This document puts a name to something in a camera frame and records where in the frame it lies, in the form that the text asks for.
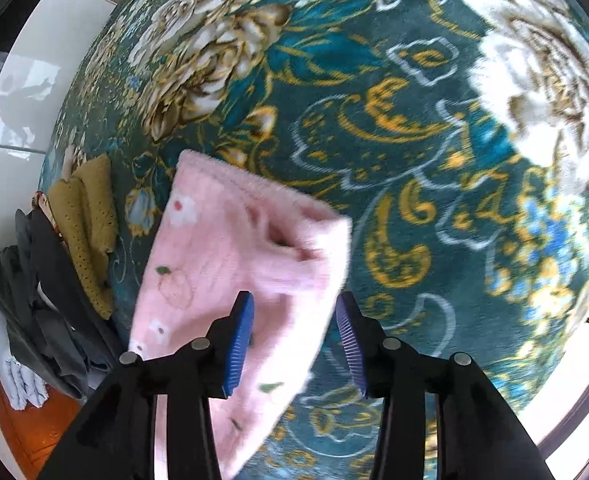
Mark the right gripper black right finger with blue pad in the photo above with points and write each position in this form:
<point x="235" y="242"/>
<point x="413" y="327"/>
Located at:
<point x="478" y="434"/>

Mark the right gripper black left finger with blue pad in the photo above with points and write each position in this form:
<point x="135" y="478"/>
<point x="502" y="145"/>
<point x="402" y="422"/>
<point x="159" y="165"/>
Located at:
<point x="112" y="437"/>

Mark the pink fleece floral garment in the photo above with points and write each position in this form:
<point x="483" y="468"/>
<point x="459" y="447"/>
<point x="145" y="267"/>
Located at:
<point x="223" y="231"/>

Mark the orange wooden cabinet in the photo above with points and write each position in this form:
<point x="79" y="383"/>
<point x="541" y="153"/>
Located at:
<point x="28" y="437"/>

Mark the white blue striped cloth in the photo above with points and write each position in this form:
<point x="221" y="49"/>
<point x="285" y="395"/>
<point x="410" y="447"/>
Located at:
<point x="23" y="386"/>

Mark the dark grey garment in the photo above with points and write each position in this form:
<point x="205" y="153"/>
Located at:
<point x="52" y="327"/>

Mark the mustard yellow knit garment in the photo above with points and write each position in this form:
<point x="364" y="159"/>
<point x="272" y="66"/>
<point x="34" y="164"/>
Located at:
<point x="83" y="208"/>

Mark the teal floral plush blanket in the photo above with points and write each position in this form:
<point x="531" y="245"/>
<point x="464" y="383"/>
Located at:
<point x="453" y="133"/>

